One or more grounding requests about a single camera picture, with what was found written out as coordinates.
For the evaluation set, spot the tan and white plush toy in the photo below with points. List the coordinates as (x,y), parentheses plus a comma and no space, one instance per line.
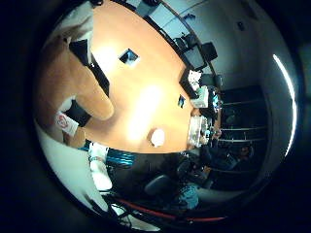
(64,76)

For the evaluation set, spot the black square container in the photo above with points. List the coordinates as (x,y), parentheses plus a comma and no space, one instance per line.
(81,50)

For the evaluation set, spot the grey office chair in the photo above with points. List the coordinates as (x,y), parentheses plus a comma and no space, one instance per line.
(158,185)

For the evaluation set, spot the red trim strip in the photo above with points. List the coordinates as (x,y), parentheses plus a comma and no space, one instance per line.
(162,214)

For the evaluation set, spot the small black square marker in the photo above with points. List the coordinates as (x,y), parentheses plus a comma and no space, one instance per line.
(129,57)

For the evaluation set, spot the clear plastic bin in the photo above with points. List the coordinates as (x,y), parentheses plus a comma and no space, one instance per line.
(197,131)

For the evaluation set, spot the black box with white items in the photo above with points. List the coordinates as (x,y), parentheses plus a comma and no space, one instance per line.
(188,84)

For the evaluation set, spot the white cardboard box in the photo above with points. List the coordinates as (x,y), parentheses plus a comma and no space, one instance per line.
(200,97)

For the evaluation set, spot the person in dark sweater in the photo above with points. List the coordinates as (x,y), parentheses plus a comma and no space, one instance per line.
(220,158)

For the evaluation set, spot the black computer monitor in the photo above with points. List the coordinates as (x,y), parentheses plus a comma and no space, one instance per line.
(209,51)

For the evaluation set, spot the dark shelving unit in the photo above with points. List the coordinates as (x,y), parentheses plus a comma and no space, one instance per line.
(246,116)

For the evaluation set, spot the ceiling light strip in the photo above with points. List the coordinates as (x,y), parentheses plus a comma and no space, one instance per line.
(290,100)

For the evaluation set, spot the blue metal frame rail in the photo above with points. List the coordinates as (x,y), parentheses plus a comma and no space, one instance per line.
(120,158)

